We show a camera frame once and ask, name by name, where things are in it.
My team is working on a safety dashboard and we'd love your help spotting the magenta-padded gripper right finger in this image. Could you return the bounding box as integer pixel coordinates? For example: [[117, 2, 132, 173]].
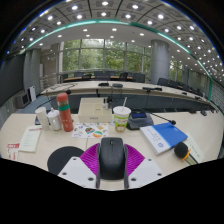
[[123, 143, 165, 190]]

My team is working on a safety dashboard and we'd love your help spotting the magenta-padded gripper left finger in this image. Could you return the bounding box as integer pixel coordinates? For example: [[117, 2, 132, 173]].
[[57, 143, 101, 190]]

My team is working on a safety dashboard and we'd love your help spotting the black computer mouse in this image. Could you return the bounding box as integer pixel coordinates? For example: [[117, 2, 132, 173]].
[[98, 137, 128, 181]]

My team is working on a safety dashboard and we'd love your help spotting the black mouse pad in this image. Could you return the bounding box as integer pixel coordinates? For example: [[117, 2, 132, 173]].
[[46, 145, 85, 176]]

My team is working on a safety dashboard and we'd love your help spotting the colourful sticker sheet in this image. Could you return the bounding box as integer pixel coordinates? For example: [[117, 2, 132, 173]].
[[71, 122, 110, 140]]

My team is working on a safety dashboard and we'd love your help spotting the black conference microphone unit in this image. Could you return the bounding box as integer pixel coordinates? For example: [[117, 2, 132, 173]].
[[126, 109, 177, 131]]

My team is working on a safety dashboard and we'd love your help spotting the blue and white book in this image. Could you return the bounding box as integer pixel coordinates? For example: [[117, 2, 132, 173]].
[[139, 122, 189, 156]]

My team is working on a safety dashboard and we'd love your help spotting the green printed paper cup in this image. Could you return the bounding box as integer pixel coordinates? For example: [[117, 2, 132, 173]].
[[112, 97, 132, 133]]

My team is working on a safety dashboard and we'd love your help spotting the black foam handheld microphone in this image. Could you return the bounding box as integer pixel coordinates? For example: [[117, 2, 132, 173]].
[[173, 141, 199, 167]]

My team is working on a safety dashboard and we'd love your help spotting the beige cardboard box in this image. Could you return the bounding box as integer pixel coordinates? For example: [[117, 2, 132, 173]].
[[77, 97, 114, 124]]

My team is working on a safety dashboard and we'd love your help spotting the red thermos bottle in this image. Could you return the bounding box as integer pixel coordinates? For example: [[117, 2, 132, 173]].
[[55, 92, 75, 133]]

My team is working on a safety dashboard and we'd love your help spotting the white lidded mug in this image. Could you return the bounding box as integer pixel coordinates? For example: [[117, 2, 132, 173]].
[[47, 108, 63, 132]]

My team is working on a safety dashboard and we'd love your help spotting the white leaflet with red heading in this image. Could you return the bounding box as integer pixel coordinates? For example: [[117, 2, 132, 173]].
[[18, 125, 43, 154]]

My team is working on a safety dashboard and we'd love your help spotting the white paper cup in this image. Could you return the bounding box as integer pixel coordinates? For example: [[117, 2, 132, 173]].
[[34, 106, 51, 132]]

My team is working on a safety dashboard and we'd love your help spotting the white booklet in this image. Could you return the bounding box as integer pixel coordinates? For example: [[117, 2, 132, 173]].
[[183, 132, 205, 164]]

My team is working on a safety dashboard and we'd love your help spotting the red and white brochure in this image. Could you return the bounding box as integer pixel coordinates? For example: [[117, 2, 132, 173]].
[[6, 142, 21, 162]]

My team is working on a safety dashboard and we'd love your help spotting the group of dark chairs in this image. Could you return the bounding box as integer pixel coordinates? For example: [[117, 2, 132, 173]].
[[59, 70, 214, 101]]

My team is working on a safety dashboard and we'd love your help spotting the white floor appliance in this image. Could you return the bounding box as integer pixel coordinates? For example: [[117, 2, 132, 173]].
[[27, 85, 37, 103]]

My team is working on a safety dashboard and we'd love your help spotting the grey monitor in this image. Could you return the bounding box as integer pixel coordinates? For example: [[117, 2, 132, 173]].
[[15, 92, 31, 108]]

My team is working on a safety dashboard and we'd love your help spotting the group of ceiling lights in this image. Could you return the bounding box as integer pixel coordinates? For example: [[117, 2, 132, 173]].
[[6, 0, 224, 78]]

